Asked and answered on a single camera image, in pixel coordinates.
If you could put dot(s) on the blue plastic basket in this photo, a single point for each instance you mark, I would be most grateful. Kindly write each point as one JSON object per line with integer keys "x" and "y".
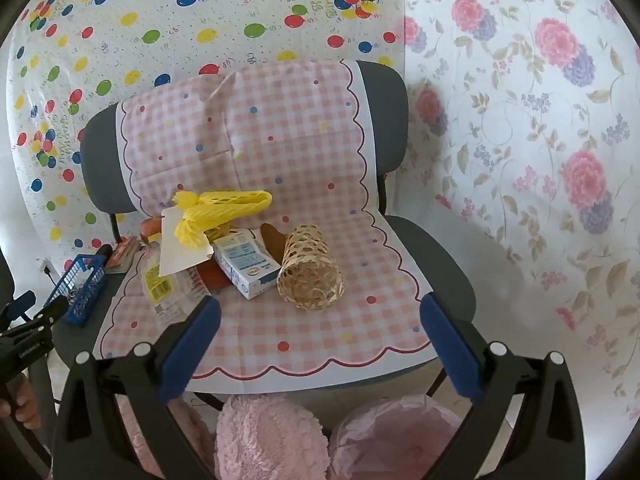
{"x": 85, "y": 280}

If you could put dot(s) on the grey chair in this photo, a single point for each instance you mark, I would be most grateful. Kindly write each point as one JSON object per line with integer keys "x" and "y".
{"x": 440, "y": 260}

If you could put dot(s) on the yellow foam net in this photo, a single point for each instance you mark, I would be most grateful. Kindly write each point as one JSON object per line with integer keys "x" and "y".
{"x": 225, "y": 200}

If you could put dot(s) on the beige foam net sleeve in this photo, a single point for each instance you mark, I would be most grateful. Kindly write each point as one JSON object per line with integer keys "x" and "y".
{"x": 305, "y": 260}

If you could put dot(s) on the clear wrapper with yellow label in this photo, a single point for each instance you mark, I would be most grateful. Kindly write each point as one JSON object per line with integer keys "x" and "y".
{"x": 165, "y": 290}

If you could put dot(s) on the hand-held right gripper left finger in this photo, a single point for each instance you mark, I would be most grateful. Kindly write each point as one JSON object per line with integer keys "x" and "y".
{"x": 192, "y": 345}

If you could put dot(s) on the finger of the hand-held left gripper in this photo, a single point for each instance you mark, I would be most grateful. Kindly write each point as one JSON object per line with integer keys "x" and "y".
{"x": 24, "y": 302}
{"x": 50, "y": 314}

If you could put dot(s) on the floral print sheet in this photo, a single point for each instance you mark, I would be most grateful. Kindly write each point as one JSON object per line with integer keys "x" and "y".
{"x": 525, "y": 160}

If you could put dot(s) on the white blue milk carton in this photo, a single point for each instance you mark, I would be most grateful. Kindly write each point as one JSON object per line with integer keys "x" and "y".
{"x": 245, "y": 265}

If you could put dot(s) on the orange fruit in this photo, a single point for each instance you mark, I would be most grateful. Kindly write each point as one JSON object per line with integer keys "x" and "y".
{"x": 149, "y": 229}

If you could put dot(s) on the white paper card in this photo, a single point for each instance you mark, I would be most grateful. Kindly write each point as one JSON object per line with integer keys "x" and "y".
{"x": 175, "y": 255}

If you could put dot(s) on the pink checked cloth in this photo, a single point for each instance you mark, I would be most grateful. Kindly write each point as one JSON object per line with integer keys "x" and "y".
{"x": 290, "y": 150}

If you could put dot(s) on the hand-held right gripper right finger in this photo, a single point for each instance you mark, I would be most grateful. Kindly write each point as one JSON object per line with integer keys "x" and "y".
{"x": 450, "y": 345}

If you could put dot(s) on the balloon print sheet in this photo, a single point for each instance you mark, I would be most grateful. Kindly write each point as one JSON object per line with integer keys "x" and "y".
{"x": 150, "y": 10}

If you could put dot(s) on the bin with pink bag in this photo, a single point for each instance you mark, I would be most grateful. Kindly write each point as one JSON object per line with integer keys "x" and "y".
{"x": 395, "y": 440}

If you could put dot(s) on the brown flat piece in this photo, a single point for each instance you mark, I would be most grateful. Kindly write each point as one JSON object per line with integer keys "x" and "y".
{"x": 272, "y": 237}

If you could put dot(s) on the person's left hand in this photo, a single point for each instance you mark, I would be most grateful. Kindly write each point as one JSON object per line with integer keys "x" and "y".
{"x": 22, "y": 405}

